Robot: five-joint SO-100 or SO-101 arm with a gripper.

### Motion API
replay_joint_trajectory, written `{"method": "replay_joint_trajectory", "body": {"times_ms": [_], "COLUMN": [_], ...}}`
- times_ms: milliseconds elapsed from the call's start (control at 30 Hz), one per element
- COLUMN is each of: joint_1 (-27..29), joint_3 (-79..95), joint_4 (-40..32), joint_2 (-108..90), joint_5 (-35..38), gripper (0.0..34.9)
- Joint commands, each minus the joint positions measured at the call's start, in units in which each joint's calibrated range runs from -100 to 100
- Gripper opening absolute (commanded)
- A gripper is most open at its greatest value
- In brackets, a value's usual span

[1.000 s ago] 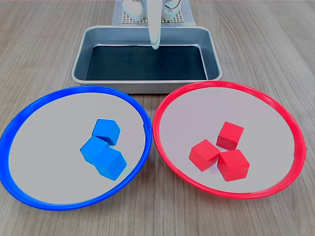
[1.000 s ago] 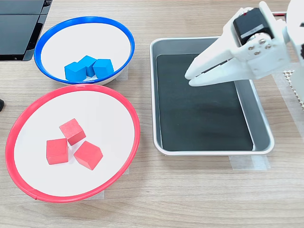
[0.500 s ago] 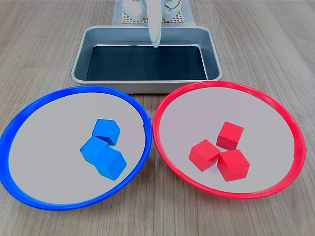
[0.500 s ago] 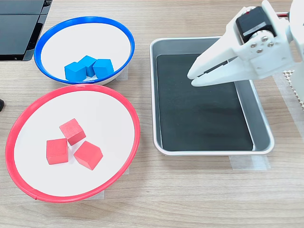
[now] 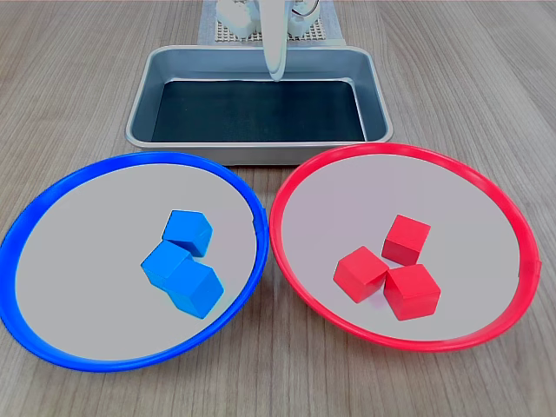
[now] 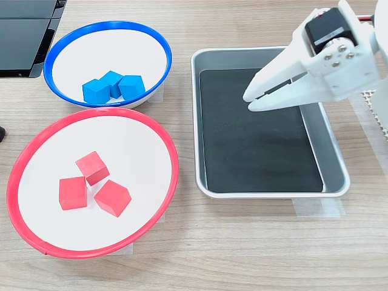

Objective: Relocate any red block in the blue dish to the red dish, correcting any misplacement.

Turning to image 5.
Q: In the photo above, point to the red cube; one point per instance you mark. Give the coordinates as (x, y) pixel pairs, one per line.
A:
(410, 291)
(358, 273)
(406, 239)

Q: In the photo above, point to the black tray mat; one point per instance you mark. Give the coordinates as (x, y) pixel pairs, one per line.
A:
(260, 113)

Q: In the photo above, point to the steel tray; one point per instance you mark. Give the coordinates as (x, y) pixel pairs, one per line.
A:
(195, 65)

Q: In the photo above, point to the red rimmed white plate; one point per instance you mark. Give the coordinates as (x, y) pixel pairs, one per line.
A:
(391, 187)

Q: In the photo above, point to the blue cube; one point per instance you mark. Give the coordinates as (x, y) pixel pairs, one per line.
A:
(187, 226)
(163, 265)
(195, 289)

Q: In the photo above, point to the blue rimmed white plate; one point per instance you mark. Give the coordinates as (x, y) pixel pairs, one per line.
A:
(87, 260)

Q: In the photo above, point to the pale perforated base plate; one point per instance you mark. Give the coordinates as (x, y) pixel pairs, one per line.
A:
(226, 35)

